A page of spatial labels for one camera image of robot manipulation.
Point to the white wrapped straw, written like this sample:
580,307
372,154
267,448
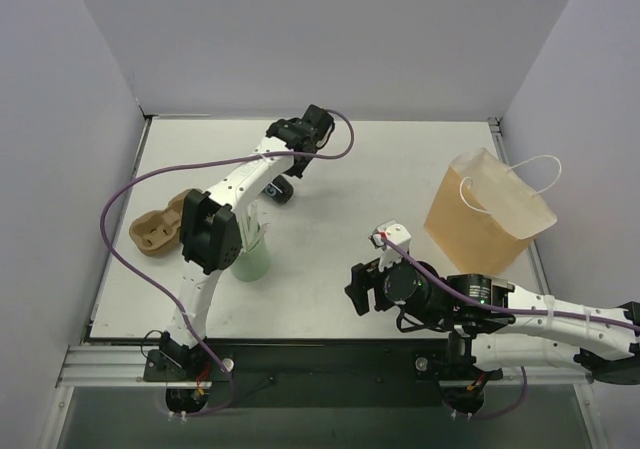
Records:
251,230

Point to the brown paper takeout bag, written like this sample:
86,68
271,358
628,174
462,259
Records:
484,215

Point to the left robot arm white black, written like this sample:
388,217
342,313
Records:
210,233

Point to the brown cardboard cup carrier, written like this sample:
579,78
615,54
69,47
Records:
157,232

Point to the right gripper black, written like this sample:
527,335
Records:
373,286

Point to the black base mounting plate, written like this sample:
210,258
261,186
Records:
368,373

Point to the green straw holder cup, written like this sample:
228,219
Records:
253,264

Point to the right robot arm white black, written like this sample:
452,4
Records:
493,324

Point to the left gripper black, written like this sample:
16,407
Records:
282,190

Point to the black takeout coffee cup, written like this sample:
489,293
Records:
279,190

